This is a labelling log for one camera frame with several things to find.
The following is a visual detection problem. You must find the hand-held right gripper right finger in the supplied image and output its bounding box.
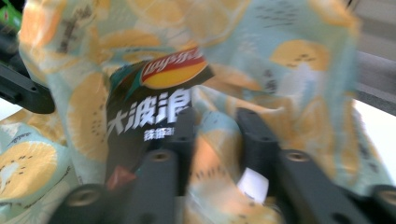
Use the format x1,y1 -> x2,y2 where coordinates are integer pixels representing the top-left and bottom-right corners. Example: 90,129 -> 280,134
236,106 -> 282,194

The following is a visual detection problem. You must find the orange and teal patterned bag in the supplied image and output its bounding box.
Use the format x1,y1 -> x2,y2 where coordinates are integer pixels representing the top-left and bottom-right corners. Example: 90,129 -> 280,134
0,0 -> 394,224

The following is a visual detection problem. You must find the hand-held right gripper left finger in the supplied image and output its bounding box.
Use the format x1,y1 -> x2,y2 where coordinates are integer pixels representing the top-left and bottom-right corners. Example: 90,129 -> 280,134
166,106 -> 198,198

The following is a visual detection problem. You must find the green snack packet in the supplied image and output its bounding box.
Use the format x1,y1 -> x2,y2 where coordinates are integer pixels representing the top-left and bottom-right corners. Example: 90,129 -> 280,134
0,1 -> 23,33

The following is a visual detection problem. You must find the dark blue chip bag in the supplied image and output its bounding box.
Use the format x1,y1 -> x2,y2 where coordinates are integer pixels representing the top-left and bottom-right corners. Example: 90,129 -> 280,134
104,46 -> 217,191

